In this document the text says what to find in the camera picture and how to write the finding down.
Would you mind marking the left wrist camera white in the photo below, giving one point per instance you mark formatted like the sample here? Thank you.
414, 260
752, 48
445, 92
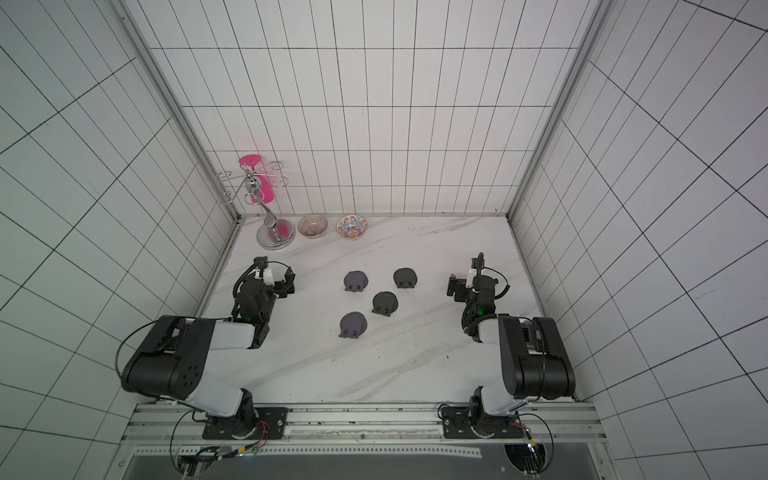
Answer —
267, 276

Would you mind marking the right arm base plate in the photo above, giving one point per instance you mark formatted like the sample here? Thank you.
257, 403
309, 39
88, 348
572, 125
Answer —
462, 423

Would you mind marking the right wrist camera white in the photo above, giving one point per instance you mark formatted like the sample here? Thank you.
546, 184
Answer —
472, 274

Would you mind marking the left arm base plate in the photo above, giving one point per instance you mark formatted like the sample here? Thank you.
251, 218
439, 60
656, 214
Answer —
267, 422

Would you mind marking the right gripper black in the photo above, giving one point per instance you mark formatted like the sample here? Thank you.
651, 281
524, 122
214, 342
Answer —
463, 285

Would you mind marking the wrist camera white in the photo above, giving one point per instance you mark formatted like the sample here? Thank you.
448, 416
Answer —
472, 274
267, 276

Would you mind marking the black phone stand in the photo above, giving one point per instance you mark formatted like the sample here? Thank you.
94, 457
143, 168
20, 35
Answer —
385, 303
405, 278

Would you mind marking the pink cup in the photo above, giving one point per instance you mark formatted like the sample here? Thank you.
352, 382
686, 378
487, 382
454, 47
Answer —
258, 186

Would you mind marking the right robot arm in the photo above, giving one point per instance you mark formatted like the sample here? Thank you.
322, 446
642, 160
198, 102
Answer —
534, 363

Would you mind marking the colourful patterned bowl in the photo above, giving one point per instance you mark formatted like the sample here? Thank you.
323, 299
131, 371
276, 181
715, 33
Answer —
351, 227

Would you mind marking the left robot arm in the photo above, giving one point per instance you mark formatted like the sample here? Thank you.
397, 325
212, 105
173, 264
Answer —
170, 362

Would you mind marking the aluminium mounting rail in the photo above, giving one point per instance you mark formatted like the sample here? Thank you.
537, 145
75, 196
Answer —
164, 429

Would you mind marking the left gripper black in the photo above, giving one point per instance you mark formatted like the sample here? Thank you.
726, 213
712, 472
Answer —
281, 285

